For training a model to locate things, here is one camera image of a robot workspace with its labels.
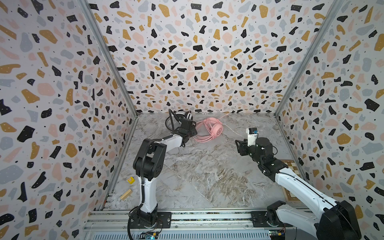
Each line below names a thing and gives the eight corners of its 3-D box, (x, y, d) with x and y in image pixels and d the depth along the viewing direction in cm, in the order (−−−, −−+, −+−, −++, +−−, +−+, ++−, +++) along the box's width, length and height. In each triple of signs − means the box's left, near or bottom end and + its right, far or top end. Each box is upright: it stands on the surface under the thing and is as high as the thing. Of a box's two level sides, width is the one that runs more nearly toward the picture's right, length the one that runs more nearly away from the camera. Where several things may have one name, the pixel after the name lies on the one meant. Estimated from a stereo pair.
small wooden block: (121, 198, 82) (119, 197, 80) (132, 190, 85) (130, 188, 83) (123, 201, 81) (121, 200, 79) (133, 193, 84) (132, 191, 82)
